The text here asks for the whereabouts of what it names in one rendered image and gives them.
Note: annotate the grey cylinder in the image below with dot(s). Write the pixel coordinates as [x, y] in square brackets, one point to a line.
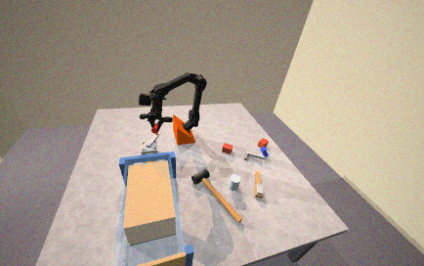
[234, 182]

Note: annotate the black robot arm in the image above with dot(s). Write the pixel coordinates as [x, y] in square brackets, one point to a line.
[160, 90]

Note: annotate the mallet with dark grey head and orange handle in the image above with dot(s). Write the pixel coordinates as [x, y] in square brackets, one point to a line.
[201, 177]

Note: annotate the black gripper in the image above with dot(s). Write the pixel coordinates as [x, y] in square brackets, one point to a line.
[161, 119]

